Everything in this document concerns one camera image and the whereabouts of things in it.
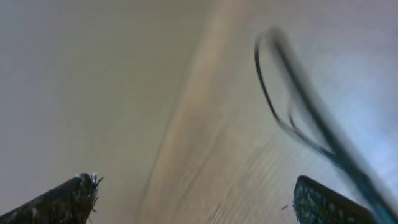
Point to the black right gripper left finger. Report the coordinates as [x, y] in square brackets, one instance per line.
[71, 202]

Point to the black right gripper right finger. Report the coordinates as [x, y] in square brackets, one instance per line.
[314, 203]

